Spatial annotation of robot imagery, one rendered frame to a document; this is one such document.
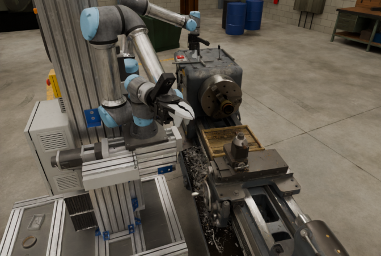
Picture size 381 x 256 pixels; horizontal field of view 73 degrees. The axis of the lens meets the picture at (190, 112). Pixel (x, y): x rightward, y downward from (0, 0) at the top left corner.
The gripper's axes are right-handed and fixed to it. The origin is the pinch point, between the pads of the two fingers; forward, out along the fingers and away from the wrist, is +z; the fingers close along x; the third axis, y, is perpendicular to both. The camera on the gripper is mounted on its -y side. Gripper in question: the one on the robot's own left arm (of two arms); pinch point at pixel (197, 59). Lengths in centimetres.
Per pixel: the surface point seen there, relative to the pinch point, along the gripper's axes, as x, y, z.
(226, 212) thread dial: 108, 8, 47
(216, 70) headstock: 13.2, -11.9, 5.1
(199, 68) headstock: 10.6, 0.8, 4.2
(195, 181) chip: 57, 14, 73
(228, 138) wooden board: 53, -11, 41
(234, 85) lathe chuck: 31.8, -20.4, 10.9
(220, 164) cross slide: 87, 6, 33
